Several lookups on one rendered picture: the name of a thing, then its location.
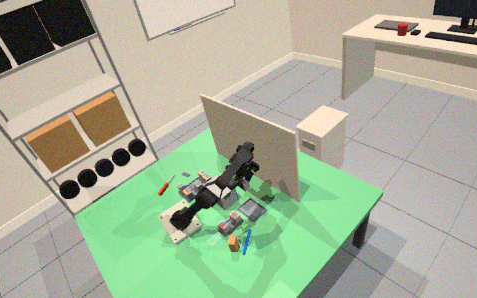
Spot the beige flat panel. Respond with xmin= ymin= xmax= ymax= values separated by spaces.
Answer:
xmin=199 ymin=94 xmax=300 ymax=202

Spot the orange block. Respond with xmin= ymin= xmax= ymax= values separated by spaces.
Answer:
xmin=228 ymin=235 xmax=239 ymax=252

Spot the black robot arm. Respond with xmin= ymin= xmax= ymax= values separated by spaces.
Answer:
xmin=169 ymin=142 xmax=254 ymax=232

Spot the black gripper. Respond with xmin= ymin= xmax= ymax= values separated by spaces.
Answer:
xmin=227 ymin=161 xmax=260 ymax=190

